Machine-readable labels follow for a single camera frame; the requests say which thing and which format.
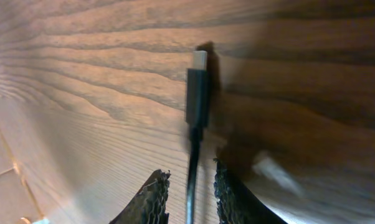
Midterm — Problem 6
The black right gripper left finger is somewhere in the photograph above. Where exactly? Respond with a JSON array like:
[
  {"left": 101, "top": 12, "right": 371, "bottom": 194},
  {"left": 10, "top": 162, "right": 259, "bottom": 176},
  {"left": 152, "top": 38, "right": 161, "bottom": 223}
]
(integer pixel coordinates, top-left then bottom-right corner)
[{"left": 109, "top": 169, "right": 171, "bottom": 224}]

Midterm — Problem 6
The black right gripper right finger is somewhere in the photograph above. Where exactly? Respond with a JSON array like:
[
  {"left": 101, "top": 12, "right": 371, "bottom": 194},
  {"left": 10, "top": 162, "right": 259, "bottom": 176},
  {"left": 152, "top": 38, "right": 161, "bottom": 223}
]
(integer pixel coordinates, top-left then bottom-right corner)
[{"left": 214, "top": 159, "right": 287, "bottom": 224}]

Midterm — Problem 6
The black USB charging cable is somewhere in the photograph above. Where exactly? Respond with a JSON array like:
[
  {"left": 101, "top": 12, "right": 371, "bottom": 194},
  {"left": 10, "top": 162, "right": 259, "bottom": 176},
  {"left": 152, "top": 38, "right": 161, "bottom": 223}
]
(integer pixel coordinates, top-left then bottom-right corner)
[{"left": 184, "top": 49, "right": 211, "bottom": 224}]

